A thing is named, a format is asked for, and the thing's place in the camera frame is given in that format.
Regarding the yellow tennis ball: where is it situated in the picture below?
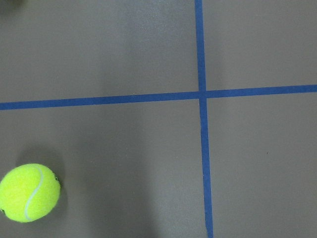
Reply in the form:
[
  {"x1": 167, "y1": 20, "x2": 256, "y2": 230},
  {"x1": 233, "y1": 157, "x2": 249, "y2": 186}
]
[{"x1": 0, "y1": 164, "x2": 61, "y2": 223}]

